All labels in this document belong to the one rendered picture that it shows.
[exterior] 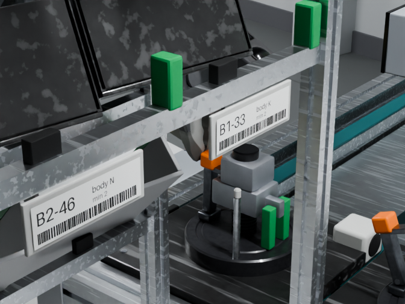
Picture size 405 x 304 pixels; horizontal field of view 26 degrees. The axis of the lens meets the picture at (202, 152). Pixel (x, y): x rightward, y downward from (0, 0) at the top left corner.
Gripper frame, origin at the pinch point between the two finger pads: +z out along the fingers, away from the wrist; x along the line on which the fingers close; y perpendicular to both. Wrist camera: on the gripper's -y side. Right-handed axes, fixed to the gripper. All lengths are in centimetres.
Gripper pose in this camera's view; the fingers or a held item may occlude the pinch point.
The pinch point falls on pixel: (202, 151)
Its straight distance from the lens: 103.1
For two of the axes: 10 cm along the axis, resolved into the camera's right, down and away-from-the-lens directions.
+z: 0.0, 9.1, 4.1
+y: -7.8, -2.6, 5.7
